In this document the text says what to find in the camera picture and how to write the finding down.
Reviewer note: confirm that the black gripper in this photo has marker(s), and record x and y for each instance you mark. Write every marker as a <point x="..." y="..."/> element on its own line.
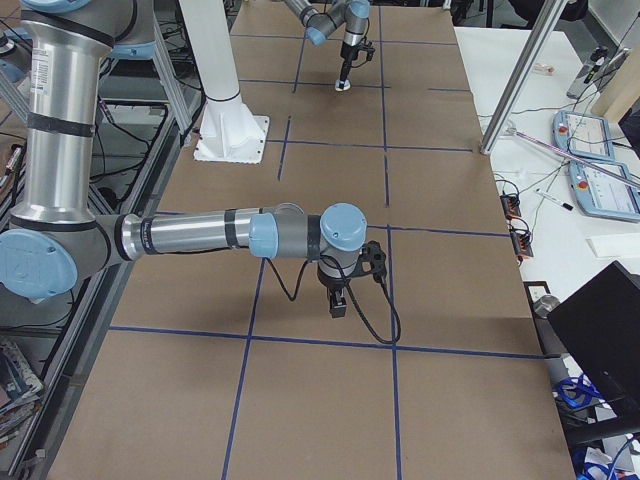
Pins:
<point x="332" y="283"/>
<point x="346" y="56"/>

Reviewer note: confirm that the blue bell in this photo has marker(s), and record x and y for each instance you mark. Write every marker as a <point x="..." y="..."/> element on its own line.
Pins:
<point x="341" y="86"/>

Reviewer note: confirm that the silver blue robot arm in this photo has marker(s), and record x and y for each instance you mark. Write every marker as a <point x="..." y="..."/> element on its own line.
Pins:
<point x="334" y="239"/>
<point x="319" y="26"/>

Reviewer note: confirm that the lower orange circuit board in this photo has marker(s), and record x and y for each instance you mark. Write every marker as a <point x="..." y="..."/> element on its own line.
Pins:
<point x="521" y="241"/>

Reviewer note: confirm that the orange circuit board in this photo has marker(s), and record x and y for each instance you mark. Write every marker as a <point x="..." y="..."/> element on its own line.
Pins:
<point x="511" y="206"/>
<point x="521" y="241"/>

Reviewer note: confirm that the upper orange circuit board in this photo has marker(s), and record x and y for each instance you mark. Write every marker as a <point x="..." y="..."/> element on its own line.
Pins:
<point x="511" y="206"/>

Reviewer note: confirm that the black marker pen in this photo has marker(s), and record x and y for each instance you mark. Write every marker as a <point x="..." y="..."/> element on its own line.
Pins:
<point x="554" y="200"/>

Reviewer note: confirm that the upper blue teach pendant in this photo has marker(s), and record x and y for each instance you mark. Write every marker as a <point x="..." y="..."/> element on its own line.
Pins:
<point x="583" y="135"/>

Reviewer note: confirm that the blue teach pendant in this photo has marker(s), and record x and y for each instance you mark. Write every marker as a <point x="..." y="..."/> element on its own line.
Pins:
<point x="602" y="196"/>
<point x="583" y="135"/>

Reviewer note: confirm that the black laptop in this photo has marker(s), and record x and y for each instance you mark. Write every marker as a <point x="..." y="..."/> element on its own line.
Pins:
<point x="599" y="327"/>

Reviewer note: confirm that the lower blue teach pendant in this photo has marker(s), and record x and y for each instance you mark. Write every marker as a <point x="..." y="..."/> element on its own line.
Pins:
<point x="602" y="196"/>

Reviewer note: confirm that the stack of books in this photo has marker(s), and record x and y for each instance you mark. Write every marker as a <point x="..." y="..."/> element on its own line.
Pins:
<point x="20" y="390"/>

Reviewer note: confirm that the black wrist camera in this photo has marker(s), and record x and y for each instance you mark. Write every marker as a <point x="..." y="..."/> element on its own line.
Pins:
<point x="373" y="261"/>
<point x="369" y="49"/>

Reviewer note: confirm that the white camera pillar with base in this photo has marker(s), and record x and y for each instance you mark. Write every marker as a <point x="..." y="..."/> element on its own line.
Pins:
<point x="229" y="131"/>

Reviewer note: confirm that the aluminium side rack frame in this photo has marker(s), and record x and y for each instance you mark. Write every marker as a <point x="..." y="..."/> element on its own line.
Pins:
<point x="62" y="238"/>

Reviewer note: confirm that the aluminium frame post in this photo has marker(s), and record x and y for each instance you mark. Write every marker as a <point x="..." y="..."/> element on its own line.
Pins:
<point x="545" y="24"/>

